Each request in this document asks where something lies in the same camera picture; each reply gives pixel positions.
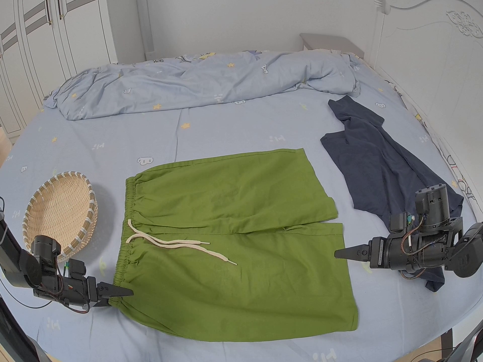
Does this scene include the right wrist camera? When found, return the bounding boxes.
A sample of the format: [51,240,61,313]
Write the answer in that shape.
[389,211,412,235]

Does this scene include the white wardrobe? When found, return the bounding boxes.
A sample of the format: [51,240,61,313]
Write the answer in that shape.
[0,0,154,135]

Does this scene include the pale blue quilt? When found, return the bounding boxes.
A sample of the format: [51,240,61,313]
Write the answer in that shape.
[42,49,362,121]

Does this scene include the grey bedside table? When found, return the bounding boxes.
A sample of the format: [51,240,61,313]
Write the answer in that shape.
[300,33,366,59]

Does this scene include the black cable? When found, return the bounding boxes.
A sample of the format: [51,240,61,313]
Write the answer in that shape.
[0,278,51,309]

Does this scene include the dark blue T-shirt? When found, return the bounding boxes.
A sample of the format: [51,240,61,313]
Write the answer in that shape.
[320,97,465,293]

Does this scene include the round woven basket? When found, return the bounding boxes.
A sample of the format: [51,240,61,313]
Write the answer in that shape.
[22,171,99,264]

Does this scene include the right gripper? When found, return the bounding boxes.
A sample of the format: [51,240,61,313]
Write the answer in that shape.
[369,235,429,271]

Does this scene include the green shorts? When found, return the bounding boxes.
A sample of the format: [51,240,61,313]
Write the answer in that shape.
[113,148,359,343]

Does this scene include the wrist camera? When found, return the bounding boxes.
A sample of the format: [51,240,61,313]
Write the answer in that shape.
[63,260,87,280]
[389,211,412,235]

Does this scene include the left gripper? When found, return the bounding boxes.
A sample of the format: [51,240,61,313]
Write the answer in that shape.
[57,276,100,310]

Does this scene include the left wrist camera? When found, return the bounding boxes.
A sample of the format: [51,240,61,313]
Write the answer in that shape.
[63,260,87,280]

